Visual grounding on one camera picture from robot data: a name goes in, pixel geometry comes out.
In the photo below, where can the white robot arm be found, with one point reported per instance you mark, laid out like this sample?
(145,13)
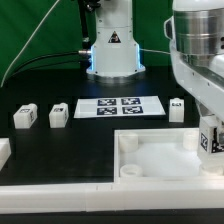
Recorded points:
(115,55)

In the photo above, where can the white square tabletop tray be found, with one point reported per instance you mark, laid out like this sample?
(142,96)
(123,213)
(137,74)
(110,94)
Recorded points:
(170,154)

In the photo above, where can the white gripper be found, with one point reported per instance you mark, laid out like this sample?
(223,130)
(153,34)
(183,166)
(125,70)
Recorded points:
(204,87)

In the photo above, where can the white left fence block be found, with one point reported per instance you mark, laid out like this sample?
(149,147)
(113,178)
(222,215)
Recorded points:
(5,151)

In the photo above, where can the green backdrop cloth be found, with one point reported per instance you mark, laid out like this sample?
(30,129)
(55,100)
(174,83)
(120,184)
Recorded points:
(36,30)

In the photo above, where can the marker sheet with tags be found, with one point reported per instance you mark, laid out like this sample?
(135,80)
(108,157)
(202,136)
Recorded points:
(119,107)

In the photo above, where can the white front fence bar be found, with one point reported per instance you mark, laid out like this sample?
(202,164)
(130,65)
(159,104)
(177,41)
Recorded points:
(121,196)

